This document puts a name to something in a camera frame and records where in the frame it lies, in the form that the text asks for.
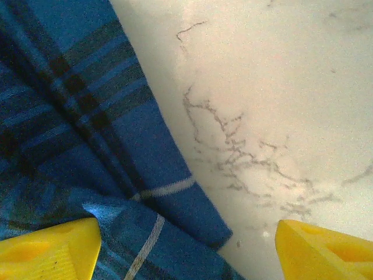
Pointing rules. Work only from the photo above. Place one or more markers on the blue plaid long sleeve shirt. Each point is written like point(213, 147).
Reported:
point(87, 131)

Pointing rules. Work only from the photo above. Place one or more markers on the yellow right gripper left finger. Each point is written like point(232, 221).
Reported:
point(43, 253)

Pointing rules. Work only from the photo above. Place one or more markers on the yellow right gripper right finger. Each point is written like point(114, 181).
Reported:
point(326, 256)

